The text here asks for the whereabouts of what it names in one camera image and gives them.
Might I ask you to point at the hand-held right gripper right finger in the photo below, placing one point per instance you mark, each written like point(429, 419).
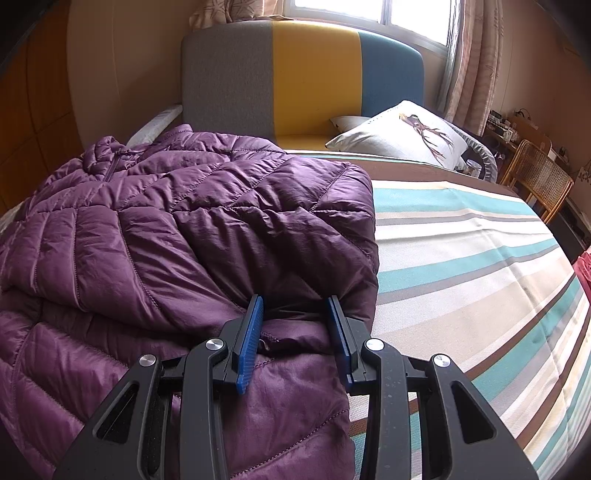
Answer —
point(339, 350)

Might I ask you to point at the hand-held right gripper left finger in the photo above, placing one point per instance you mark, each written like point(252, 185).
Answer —
point(249, 350)

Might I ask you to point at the purple puffer jacket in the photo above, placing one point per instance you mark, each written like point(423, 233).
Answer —
point(184, 230)

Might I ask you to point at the bed with striped sheet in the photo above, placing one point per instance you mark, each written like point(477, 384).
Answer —
point(461, 277)

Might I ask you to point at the white deer print pillow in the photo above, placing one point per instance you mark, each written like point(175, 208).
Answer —
point(397, 138)

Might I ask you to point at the glass jar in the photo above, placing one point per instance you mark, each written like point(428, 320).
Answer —
point(472, 167)

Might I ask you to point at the grey pillow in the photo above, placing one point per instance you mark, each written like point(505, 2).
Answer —
point(348, 122)

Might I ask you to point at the pink cloth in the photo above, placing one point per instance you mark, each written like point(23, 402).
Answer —
point(584, 267)

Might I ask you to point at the rattan chair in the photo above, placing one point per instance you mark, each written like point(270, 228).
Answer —
point(540, 177)

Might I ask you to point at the cluttered wooden desk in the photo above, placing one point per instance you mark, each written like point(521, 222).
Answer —
point(501, 138)

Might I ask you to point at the grey yellow blue sofa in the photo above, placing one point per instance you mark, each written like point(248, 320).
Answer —
point(314, 83)

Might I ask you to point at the beige patterned curtain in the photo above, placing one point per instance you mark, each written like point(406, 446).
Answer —
point(221, 11)
point(475, 69)

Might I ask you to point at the wooden wardrobe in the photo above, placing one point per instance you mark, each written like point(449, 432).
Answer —
point(32, 115)

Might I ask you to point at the window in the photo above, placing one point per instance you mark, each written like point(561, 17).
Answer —
point(406, 14)

